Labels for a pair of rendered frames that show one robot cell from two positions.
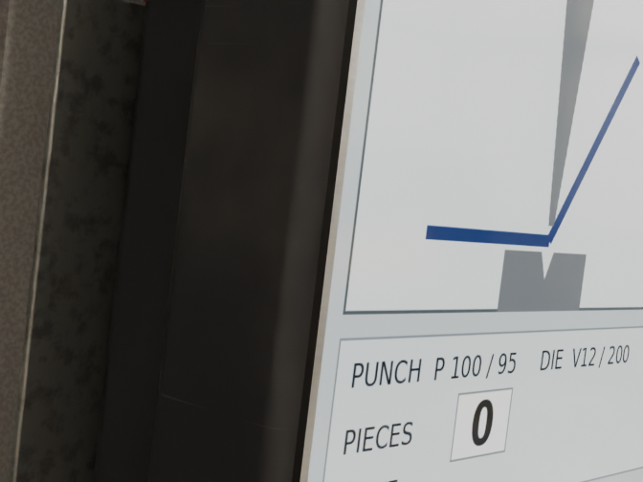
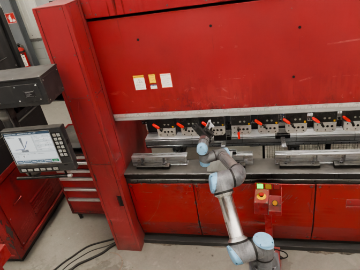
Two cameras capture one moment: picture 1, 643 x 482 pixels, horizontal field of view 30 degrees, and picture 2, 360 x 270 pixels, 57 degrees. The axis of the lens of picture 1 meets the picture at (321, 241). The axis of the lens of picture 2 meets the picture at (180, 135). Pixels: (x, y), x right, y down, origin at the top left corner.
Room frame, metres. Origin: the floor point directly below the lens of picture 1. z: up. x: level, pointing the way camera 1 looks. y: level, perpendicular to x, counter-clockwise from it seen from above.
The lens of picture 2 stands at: (0.36, -2.39, 2.51)
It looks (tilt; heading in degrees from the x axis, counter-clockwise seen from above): 30 degrees down; 61
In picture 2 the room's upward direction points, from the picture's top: 10 degrees counter-clockwise
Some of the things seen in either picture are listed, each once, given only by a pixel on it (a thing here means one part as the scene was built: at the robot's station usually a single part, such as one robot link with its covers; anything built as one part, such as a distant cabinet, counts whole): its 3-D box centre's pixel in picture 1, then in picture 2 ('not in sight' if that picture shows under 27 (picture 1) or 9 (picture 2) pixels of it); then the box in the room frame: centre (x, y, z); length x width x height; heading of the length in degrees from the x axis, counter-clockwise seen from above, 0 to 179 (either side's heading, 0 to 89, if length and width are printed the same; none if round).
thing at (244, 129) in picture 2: not in sight; (241, 122); (1.86, -0.68, 1.26); 0.15 x 0.09 x 0.17; 135
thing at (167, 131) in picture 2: not in sight; (166, 125); (1.43, -0.26, 1.26); 0.15 x 0.09 x 0.17; 135
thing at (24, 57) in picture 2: not in sight; (22, 57); (1.14, 4.95, 1.04); 0.18 x 0.17 x 0.56; 139
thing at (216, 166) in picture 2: not in sight; (219, 161); (1.63, -0.66, 1.00); 0.26 x 0.18 x 0.01; 45
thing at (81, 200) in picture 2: not in sight; (91, 173); (0.91, 0.75, 0.50); 0.50 x 0.50 x 1.00; 45
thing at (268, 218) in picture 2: not in sight; (268, 232); (1.77, -1.02, 0.39); 0.05 x 0.05 x 0.54; 41
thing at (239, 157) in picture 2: not in sight; (229, 158); (1.77, -0.59, 0.92); 0.39 x 0.06 x 0.10; 135
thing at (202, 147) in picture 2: not in sight; (202, 147); (1.42, -0.76, 1.28); 0.11 x 0.08 x 0.09; 45
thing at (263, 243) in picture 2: not in sight; (262, 246); (1.31, -1.43, 0.94); 0.13 x 0.12 x 0.14; 159
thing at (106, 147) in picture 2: not in sight; (115, 128); (1.16, 0.25, 1.15); 0.85 x 0.25 x 2.30; 45
